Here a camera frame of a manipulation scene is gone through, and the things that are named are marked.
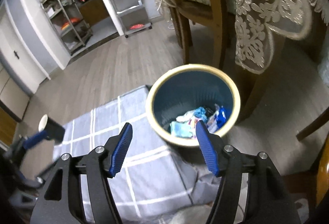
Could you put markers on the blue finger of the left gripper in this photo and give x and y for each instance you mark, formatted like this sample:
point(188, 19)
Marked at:
point(37, 138)

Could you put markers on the grey checked rug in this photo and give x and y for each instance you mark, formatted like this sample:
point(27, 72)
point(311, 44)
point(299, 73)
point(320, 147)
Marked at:
point(155, 184)

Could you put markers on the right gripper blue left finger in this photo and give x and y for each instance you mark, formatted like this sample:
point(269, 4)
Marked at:
point(117, 147)

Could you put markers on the metal shelf rack left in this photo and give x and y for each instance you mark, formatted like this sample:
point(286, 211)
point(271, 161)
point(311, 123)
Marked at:
point(68, 22)

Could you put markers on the blue crumpled glove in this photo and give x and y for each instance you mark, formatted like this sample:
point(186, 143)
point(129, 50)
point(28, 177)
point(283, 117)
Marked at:
point(201, 114)

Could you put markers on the wooden chair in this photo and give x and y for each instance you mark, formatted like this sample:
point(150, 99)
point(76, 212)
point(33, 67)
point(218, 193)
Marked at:
point(214, 16)

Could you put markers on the white cabinet with handle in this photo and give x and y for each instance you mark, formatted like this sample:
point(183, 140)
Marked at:
point(17, 54)

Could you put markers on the white blue wet wipes pack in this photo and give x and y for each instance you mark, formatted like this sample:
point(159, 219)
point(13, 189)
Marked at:
point(217, 120)

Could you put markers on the teal trash bin yellow rim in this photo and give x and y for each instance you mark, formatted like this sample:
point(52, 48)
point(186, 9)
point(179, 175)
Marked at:
point(185, 88)

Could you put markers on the black mug white inside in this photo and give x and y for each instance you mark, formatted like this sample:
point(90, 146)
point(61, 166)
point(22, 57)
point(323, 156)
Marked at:
point(53, 129)

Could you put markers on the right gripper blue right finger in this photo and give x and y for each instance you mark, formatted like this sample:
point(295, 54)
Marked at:
point(211, 146)

